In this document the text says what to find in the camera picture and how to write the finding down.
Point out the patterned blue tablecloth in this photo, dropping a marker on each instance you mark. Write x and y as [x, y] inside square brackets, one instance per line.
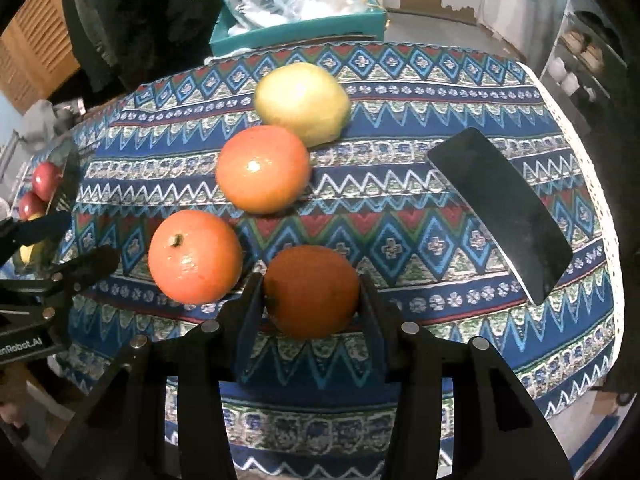
[373, 198]

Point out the yellow-green fruit in plate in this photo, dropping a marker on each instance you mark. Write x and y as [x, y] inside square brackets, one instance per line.
[30, 252]

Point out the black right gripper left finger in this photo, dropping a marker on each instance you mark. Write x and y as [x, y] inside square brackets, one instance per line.
[216, 351]

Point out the red apple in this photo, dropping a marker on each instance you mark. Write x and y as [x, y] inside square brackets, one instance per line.
[45, 180]
[31, 205]

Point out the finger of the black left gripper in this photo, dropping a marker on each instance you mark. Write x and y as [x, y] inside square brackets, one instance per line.
[70, 277]
[15, 233]

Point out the black smartphone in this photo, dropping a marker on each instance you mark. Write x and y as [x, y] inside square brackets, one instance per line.
[523, 229]

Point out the glossy orange fruit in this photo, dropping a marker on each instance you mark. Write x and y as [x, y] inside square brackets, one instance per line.
[263, 169]

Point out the wooden louvered door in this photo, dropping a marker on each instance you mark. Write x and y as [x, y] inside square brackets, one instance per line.
[36, 53]

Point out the red apple lower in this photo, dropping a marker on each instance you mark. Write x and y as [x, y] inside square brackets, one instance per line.
[31, 205]

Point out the shoe rack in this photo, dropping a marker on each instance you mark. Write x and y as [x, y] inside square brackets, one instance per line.
[587, 69]

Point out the red apple upper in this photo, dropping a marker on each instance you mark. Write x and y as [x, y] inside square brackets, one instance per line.
[45, 180]

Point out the dark glass fruit plate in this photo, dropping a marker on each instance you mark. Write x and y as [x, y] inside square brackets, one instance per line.
[66, 156]

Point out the dark orange fruit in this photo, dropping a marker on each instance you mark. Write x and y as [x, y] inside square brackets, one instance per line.
[311, 292]

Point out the hanging dark clothes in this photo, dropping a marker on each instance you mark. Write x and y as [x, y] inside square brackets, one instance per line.
[120, 44]

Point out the teal plastic bin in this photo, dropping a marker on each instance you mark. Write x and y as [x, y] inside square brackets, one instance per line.
[370, 24]

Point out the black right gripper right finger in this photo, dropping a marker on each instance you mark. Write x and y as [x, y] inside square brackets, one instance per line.
[412, 358]

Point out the orange fruit with stem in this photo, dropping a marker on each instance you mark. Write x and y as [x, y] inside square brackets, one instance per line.
[195, 257]

